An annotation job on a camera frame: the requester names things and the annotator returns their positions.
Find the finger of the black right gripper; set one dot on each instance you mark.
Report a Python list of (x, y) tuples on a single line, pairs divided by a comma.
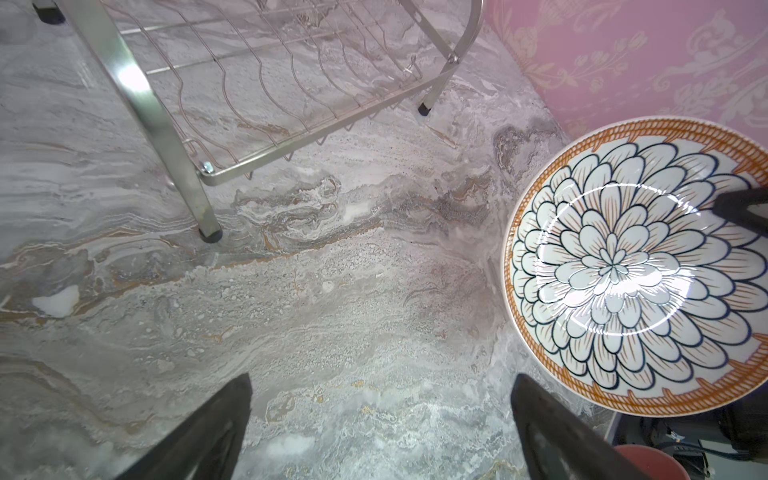
[(734, 207)]

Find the petal pattern plate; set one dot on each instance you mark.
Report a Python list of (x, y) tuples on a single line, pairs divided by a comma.
[(623, 282)]

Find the chrome wire dish rack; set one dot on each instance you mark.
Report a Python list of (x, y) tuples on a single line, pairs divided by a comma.
[(222, 88)]

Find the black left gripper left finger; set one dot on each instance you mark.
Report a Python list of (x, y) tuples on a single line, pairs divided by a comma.
[(207, 444)]

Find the pink cup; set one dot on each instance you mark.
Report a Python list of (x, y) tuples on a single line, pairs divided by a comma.
[(653, 462)]

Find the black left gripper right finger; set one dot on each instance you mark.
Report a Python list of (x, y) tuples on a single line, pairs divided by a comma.
[(556, 444)]

